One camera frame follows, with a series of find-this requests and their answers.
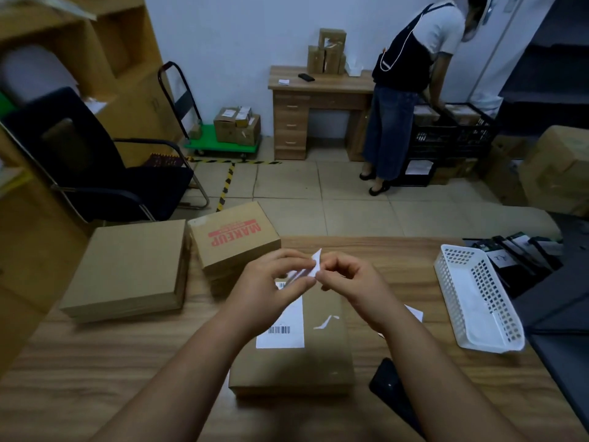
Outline black flat device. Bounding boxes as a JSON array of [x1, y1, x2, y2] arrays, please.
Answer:
[[492, 235, 549, 277], [508, 232, 560, 270], [529, 236, 564, 270]]

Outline dark metal shelf rack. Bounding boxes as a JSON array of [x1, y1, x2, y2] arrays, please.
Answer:
[[513, 252, 589, 433], [496, 0, 589, 134]]

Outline black office chair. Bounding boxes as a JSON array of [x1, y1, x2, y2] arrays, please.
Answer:
[[0, 87, 210, 224]]

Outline red striped cardboard box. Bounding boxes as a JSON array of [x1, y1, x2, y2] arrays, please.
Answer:
[[187, 201, 282, 298]]

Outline person's left forearm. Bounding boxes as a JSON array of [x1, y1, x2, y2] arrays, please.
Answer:
[[90, 317, 258, 442]]

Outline stack of large cardboard boxes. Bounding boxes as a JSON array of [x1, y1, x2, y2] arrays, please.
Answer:
[[0, 0, 183, 378]]

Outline labelled flat cardboard box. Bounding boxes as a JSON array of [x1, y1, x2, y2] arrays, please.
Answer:
[[446, 104, 482, 126]]

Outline black plastic crates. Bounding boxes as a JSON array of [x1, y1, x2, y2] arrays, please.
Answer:
[[395, 158, 436, 188]]

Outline crumpled white bag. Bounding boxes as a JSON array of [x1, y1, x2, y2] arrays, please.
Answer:
[[27, 0, 98, 21]]

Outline pile of translucent backing papers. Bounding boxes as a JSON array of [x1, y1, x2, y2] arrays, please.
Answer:
[[453, 271, 500, 346]]

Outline medium taped cardboard box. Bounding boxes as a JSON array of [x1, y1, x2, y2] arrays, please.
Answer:
[[214, 114, 262, 147]]

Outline wooden drawer desk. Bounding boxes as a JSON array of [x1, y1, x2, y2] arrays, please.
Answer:
[[268, 64, 376, 161]]

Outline stack of small cardboard boxes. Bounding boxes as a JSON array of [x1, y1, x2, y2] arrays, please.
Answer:
[[307, 28, 347, 75]]

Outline person's right hand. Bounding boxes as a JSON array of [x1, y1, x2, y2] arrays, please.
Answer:
[[315, 251, 406, 336]]

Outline grey soft parcel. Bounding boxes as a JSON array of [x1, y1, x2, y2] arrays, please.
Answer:
[[0, 44, 79, 106]]

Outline black handheld scanner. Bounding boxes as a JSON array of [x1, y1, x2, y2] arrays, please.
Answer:
[[368, 357, 424, 438]]

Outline white standing air conditioner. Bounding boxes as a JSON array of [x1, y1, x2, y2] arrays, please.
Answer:
[[441, 0, 558, 104]]

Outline person's left hand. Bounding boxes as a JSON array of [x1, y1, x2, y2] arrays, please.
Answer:
[[220, 248, 318, 346]]

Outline person's right forearm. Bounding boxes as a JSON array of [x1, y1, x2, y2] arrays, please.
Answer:
[[377, 310, 525, 442]]

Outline white perforated plastic tray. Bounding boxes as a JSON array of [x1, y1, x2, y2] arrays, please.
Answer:
[[434, 243, 526, 354]]

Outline red stamped white sticker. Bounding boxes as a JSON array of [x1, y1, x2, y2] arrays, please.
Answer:
[[285, 248, 323, 286]]

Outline large plain cardboard box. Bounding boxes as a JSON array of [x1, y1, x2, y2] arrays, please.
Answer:
[[228, 278, 356, 397], [60, 219, 190, 324]]

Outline flat brown parcel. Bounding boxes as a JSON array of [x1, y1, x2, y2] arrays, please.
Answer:
[[0, 168, 33, 198]]

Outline black scanners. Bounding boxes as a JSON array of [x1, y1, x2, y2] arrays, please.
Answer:
[[474, 241, 528, 296]]

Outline stack of white stickers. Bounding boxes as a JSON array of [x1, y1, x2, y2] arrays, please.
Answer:
[[377, 304, 424, 339]]

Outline green platform trolley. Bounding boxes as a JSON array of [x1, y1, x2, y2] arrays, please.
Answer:
[[158, 61, 262, 161]]

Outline white plastic bag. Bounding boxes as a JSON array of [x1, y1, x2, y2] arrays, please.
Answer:
[[469, 94, 505, 118]]

